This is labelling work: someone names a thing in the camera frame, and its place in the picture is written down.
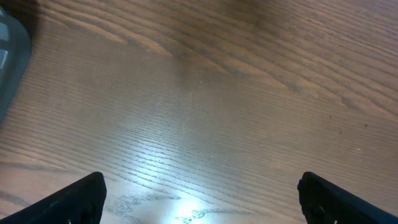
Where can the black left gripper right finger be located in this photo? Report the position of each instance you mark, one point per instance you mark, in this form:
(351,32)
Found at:
(324,202)

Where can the grey plastic basket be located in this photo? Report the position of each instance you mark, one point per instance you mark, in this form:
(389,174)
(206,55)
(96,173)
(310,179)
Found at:
(16,49)

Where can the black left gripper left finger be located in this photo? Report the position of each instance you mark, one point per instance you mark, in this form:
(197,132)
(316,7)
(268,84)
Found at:
(81,202)

